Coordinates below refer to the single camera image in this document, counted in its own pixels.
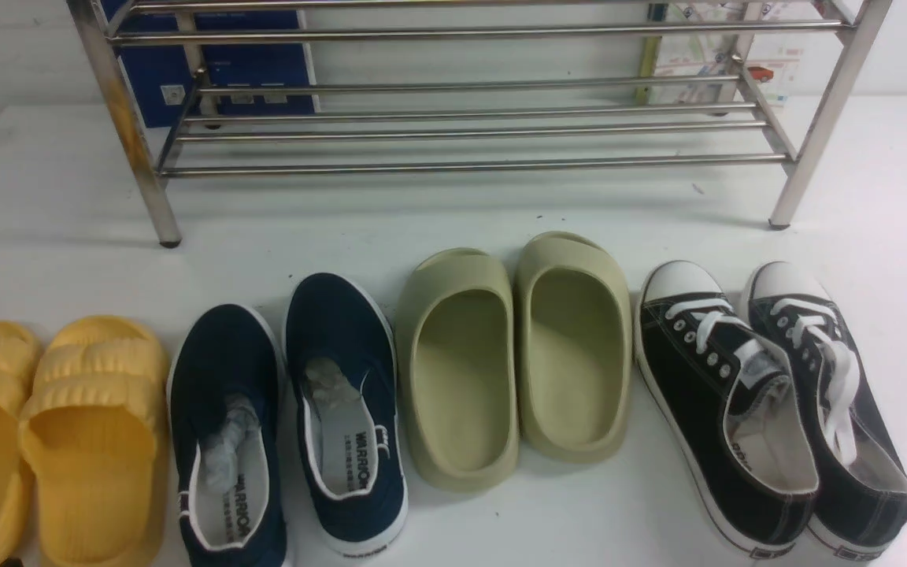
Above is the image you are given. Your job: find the right yellow foam slipper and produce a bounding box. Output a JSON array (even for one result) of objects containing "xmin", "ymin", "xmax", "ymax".
[{"xmin": 19, "ymin": 315, "xmax": 169, "ymax": 566}]

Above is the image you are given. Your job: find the white printed poster board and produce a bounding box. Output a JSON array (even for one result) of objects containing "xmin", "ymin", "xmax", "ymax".
[{"xmin": 635, "ymin": 2, "xmax": 822, "ymax": 107}]

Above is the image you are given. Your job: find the right black canvas sneaker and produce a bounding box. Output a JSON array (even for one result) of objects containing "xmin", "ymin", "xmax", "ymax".
[{"xmin": 740, "ymin": 261, "xmax": 907, "ymax": 562}]

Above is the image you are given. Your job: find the left black canvas sneaker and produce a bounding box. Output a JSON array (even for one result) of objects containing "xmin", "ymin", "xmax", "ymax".
[{"xmin": 634, "ymin": 261, "xmax": 820, "ymax": 560}]

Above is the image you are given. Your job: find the right olive foam slipper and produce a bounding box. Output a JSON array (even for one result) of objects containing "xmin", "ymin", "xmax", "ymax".
[{"xmin": 514, "ymin": 231, "xmax": 634, "ymax": 464}]

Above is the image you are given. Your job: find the navy canvas shoe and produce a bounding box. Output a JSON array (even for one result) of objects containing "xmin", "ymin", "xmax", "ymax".
[
  {"xmin": 167, "ymin": 304, "xmax": 293, "ymax": 566},
  {"xmin": 282, "ymin": 272, "xmax": 408, "ymax": 559}
]

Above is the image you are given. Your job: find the stainless steel shoe rack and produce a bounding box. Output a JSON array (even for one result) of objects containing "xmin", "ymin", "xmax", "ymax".
[{"xmin": 68, "ymin": 1, "xmax": 891, "ymax": 249}]

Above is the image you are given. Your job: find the blue box behind rack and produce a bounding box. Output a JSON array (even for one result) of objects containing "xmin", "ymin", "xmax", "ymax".
[{"xmin": 117, "ymin": 10, "xmax": 320, "ymax": 128}]

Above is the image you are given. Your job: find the left olive foam slipper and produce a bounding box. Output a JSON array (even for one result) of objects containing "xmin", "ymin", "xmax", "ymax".
[{"xmin": 394, "ymin": 247, "xmax": 520, "ymax": 493}]

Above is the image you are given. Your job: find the black canvas sneaker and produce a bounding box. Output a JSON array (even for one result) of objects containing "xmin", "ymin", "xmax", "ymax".
[
  {"xmin": 634, "ymin": 261, "xmax": 820, "ymax": 560},
  {"xmin": 740, "ymin": 261, "xmax": 907, "ymax": 562}
]

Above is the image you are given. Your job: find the olive foam slipper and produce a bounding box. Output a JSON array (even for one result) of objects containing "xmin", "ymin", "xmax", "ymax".
[
  {"xmin": 514, "ymin": 231, "xmax": 634, "ymax": 464},
  {"xmin": 394, "ymin": 247, "xmax": 520, "ymax": 493}
]

